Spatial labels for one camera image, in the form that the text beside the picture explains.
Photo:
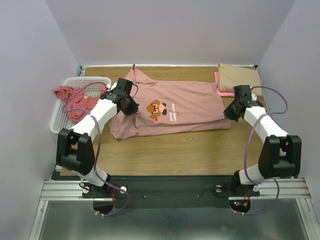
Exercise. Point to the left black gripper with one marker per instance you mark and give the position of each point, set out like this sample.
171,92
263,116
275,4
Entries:
134,107

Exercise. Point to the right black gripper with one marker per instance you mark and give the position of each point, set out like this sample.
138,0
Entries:
233,110

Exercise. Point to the dusty pink graphic t-shirt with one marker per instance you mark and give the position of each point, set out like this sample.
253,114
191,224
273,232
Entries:
170,107

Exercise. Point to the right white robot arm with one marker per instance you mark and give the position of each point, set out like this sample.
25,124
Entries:
281,152

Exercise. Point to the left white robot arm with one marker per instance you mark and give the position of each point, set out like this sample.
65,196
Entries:
75,151

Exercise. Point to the folded tan t-shirt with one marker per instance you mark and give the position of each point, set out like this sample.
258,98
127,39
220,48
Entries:
231,76

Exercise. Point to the folded bright pink t-shirt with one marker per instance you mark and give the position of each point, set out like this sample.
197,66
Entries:
218,91

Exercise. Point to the red crumpled t-shirt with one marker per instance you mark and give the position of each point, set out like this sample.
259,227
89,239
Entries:
78,101

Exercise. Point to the white plastic laundry basket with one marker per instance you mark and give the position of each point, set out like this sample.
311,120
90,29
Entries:
60,119

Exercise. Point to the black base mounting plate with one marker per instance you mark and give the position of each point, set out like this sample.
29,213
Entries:
166,192

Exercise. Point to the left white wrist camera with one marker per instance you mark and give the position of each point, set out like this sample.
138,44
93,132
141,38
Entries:
109,86

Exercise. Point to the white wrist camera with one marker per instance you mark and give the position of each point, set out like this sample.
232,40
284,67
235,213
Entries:
109,86
253,97

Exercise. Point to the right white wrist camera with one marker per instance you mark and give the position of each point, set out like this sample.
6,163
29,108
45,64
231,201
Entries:
253,97

